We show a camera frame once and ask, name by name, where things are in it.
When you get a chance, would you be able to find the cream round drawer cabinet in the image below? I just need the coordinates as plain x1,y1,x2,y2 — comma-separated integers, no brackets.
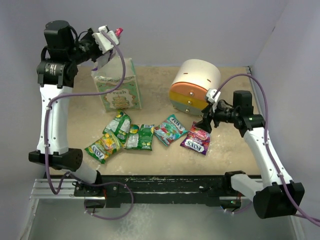
169,59,221,116

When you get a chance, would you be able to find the purple Fox's berries packet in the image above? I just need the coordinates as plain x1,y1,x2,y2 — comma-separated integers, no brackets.
180,121,211,155

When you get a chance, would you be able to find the purple cable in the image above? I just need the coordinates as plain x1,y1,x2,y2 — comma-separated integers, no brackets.
43,32,135,221
214,73,320,223

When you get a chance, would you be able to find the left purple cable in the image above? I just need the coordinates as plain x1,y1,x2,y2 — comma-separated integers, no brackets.
43,32,135,221

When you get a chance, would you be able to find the green spring tea Fox's packet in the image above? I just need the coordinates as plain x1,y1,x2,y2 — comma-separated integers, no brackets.
84,131,123,164

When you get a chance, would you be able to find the green cake paper bag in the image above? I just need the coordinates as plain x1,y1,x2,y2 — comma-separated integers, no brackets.
91,56,142,112

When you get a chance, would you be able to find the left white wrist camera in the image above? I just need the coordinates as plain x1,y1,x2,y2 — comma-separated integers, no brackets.
92,25,120,54

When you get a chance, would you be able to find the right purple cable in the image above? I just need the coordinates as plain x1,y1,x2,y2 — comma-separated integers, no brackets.
214,73,320,223

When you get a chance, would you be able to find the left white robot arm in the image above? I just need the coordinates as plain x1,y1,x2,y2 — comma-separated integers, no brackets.
28,20,103,196

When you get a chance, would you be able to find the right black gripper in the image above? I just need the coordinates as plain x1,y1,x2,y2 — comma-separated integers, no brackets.
195,99,239,133

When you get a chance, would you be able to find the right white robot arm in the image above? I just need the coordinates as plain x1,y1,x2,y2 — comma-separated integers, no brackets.
196,89,305,219

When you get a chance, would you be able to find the red candy packet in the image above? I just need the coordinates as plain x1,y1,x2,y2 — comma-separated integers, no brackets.
115,27,123,39

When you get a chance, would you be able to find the green Fox's back-side packet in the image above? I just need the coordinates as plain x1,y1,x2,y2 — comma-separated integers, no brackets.
102,110,132,145

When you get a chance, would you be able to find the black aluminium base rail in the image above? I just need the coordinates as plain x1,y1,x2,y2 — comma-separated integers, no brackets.
30,175,246,209

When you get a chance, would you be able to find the teal mint blossom Fox's packet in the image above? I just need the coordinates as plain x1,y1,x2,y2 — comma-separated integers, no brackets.
154,114,188,146

